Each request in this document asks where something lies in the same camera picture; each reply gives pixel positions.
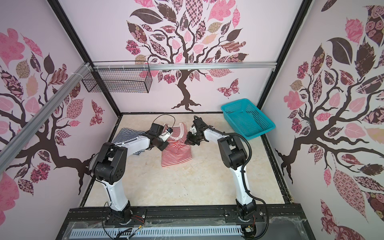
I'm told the red white striped tank top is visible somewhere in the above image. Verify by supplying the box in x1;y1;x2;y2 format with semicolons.
161;122;192;168

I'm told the blue white striped tank top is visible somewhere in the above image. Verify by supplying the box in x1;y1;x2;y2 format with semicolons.
112;128;150;156

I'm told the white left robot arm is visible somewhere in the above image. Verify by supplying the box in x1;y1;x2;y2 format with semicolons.
92;123;173;215

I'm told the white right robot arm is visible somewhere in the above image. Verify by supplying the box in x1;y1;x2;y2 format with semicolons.
185;116;257;220

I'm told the teal plastic basket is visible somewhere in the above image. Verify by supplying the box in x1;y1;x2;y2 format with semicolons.
221;99;276;140

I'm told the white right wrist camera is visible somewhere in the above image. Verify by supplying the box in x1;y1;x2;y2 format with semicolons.
191;126;197;135

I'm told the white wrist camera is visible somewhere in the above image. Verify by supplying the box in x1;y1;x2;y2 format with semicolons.
160;128;173;142
191;126;197;135

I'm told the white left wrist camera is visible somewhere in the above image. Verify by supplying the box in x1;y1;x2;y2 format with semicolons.
160;128;173;142

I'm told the black wire mesh basket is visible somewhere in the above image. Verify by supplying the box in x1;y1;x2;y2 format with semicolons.
82;60;153;94

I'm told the aluminium rail back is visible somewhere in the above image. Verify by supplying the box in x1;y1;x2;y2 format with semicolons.
93;61;277;71

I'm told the aluminium rail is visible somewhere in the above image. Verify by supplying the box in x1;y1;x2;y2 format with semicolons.
1;63;92;172
93;61;277;71

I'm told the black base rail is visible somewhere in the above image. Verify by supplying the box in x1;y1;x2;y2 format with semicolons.
66;204;305;227

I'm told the black corrugated cable conduit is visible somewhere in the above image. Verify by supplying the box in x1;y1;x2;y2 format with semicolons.
194;115;270;240

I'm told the white slotted cable duct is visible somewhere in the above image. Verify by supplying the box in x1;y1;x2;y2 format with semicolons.
67;226;243;240

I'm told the aluminium rail left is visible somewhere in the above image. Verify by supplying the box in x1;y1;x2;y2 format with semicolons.
1;63;92;172

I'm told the black corner frame post left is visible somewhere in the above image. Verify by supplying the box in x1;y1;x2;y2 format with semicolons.
47;0;123;118

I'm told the black corner frame post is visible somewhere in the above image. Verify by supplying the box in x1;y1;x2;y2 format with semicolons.
257;0;313;110
47;0;123;118

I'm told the black corner frame post right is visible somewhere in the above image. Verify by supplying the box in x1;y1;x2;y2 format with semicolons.
257;0;313;110

